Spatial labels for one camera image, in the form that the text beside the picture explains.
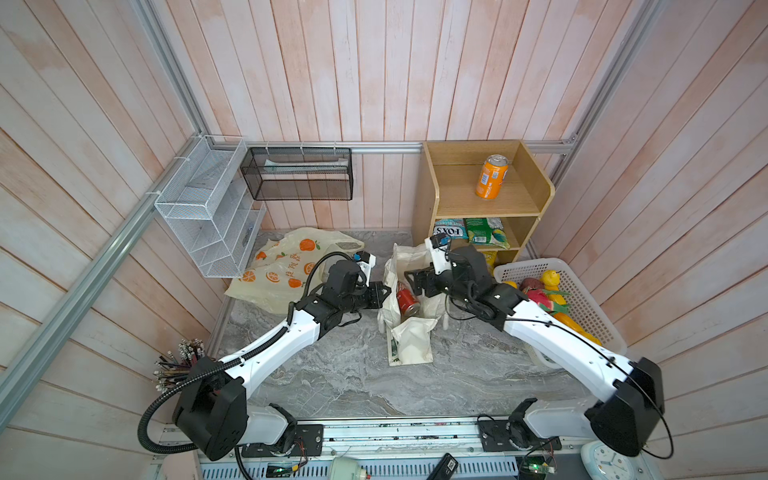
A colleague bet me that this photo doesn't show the green snack bag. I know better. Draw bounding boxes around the green snack bag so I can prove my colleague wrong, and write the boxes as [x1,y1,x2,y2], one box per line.
[464,217,511,249]

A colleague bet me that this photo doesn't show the pink dragon fruit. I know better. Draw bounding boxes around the pink dragon fruit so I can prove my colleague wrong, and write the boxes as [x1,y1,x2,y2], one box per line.
[526,289,569,314]

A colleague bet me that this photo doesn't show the white wire mesh rack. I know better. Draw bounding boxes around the white wire mesh rack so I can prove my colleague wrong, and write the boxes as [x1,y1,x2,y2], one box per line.
[155,135,266,279]

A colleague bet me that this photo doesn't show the yellow chips bag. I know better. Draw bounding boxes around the yellow chips bag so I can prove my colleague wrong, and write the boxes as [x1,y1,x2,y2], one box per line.
[482,251,498,272]

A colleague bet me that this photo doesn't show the Fox's candy bag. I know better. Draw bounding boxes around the Fox's candy bag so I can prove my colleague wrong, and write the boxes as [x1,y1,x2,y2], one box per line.
[433,218,468,240]

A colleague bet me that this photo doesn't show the white plastic basket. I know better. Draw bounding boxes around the white plastic basket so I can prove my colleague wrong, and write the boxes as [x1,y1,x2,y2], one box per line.
[493,258,627,355]

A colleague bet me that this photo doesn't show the red pen cup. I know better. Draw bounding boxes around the red pen cup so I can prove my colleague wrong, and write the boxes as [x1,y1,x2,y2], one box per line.
[154,339,205,393]

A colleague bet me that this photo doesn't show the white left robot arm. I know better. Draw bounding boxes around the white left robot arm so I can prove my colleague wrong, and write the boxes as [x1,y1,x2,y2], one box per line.
[137,251,391,461]

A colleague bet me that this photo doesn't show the white analog clock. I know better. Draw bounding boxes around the white analog clock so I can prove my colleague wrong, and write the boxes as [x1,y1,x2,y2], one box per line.
[581,441,636,480]

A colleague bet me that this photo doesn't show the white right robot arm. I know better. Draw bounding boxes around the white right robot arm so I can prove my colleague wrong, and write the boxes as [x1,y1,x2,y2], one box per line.
[405,237,666,457]

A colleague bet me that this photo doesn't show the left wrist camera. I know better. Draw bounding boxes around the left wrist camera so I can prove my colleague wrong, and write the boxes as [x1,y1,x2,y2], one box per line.
[353,251,376,285]

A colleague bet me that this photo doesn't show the cream canvas tote bag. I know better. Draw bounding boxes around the cream canvas tote bag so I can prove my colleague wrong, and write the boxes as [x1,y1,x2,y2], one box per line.
[377,244,448,366]

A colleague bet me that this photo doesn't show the black handheld device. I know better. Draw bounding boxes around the black handheld device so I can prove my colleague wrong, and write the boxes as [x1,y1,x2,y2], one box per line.
[427,453,459,480]

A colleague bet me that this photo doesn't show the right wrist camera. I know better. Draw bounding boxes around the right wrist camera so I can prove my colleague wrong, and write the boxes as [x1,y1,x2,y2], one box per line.
[425,233,452,275]

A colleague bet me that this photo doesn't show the orange soda can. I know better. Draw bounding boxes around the orange soda can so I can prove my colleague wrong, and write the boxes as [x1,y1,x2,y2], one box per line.
[475,154,509,200]

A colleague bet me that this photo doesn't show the red cola can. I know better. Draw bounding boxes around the red cola can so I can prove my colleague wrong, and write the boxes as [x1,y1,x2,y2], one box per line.
[396,287,421,321]

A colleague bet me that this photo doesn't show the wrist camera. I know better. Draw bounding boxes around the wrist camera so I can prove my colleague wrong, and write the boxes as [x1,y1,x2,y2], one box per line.
[353,251,376,285]
[425,233,452,275]

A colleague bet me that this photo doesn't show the orange-print plastic grocery bag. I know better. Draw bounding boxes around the orange-print plastic grocery bag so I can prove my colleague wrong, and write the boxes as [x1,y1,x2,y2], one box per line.
[226,227,365,314]

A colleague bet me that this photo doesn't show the yellow lemon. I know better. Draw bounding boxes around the yellow lemon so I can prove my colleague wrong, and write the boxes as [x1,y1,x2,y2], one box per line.
[540,270,561,290]

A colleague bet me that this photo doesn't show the wooden three-tier shelf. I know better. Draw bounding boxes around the wooden three-tier shelf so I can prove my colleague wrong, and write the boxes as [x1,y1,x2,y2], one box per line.
[412,140,555,264]

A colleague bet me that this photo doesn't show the black mesh wall basket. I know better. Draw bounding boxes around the black mesh wall basket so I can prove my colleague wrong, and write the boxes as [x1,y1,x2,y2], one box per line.
[240,146,354,201]

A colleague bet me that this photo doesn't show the white round object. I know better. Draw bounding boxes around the white round object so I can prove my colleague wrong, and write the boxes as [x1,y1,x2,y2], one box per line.
[328,457,370,480]

